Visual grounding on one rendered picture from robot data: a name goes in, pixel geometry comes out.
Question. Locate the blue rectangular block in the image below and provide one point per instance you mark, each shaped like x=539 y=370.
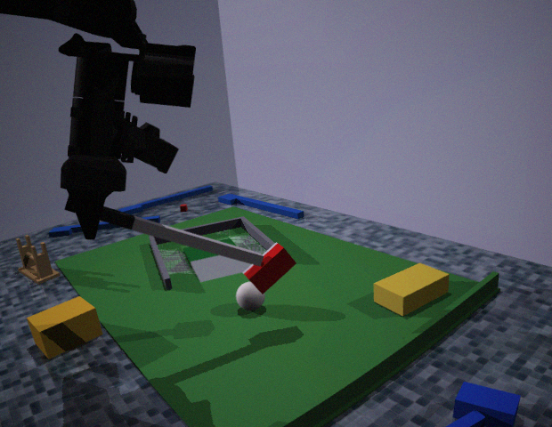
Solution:
x=478 y=406

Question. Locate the yellow-brown box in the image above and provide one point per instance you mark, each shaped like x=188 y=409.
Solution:
x=64 y=326

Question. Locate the red putter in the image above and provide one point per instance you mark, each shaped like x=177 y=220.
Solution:
x=265 y=270

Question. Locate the blue long bar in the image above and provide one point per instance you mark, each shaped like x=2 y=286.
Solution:
x=231 y=199
x=133 y=209
x=67 y=230

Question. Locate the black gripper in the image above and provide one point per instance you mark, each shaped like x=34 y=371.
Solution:
x=93 y=169

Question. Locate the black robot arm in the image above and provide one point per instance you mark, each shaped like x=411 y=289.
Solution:
x=162 y=74

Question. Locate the yellow rectangular block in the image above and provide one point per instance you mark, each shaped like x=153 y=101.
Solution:
x=411 y=289

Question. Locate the white golf ball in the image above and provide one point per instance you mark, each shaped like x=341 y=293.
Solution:
x=249 y=297

